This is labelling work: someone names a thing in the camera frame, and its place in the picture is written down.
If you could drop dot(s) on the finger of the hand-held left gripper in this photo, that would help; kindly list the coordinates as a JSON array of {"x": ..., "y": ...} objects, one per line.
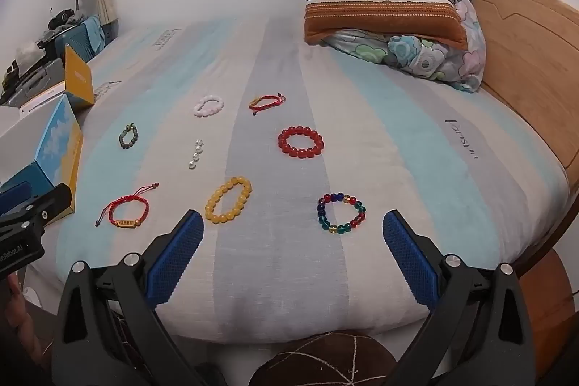
[
  {"x": 54, "y": 198},
  {"x": 13, "y": 194}
]

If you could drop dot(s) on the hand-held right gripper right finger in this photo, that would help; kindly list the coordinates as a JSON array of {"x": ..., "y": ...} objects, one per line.
[{"x": 409, "y": 259}]

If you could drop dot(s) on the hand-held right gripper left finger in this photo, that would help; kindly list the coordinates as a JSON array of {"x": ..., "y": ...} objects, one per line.
[{"x": 178, "y": 252}]

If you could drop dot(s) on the white and blue cardboard box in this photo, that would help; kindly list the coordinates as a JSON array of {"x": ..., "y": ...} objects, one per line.
[{"x": 59, "y": 142}]

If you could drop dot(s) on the person's left hand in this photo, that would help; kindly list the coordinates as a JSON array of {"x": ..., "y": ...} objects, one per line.
[{"x": 18, "y": 309}]

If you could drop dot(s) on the grey suitcase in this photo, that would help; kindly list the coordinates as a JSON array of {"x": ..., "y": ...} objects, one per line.
[{"x": 36, "y": 74}]

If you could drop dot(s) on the brown patterned cushion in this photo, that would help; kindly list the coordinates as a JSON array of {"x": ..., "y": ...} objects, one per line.
[{"x": 316, "y": 363}]

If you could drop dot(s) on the teal suitcase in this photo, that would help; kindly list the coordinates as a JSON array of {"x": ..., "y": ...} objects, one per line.
[{"x": 74, "y": 42}]

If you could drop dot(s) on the blue cloth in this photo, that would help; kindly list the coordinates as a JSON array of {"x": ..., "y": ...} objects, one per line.
[{"x": 96, "y": 34}]

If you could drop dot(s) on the black clutter on suitcase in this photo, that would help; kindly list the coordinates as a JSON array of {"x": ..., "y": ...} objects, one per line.
[{"x": 61, "y": 19}]

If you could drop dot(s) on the floral quilt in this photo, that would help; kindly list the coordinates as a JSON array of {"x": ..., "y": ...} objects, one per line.
[{"x": 425, "y": 56}]

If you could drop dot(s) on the wooden headboard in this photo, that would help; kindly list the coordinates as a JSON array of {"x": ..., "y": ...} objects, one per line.
[{"x": 529, "y": 74}]

